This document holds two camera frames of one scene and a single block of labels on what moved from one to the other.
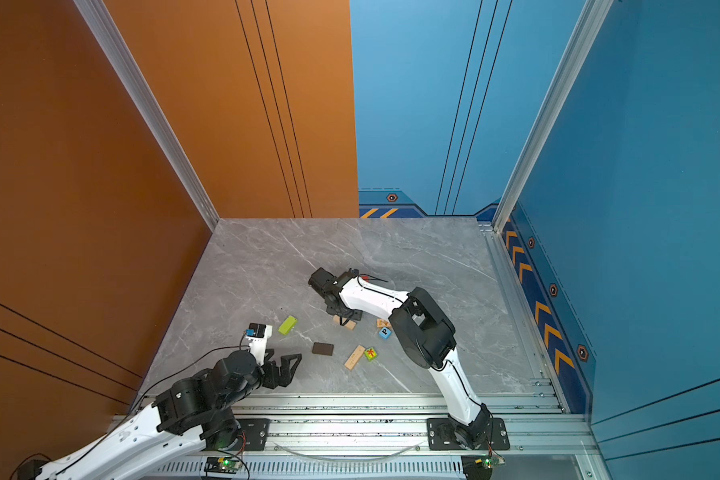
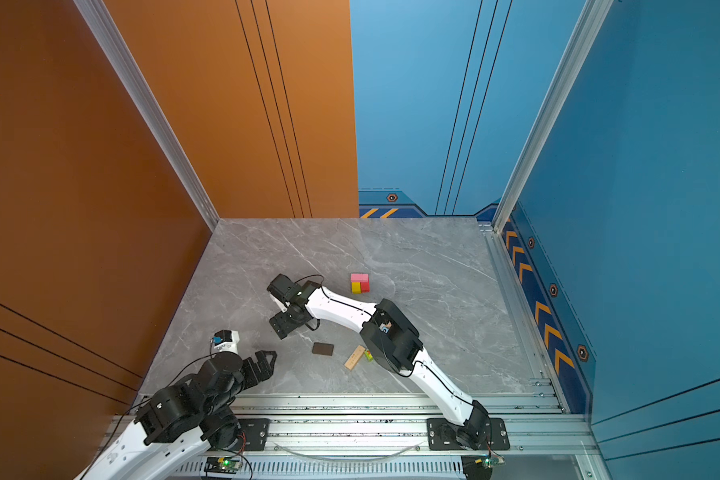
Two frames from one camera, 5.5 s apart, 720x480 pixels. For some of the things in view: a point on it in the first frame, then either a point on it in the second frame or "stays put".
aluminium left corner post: (127, 70) stays put
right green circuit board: (480, 467) stays put
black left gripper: (287, 374) to (255, 376)
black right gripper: (353, 315) to (280, 326)
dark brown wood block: (323, 348) stays put
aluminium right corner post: (593, 16) stays put
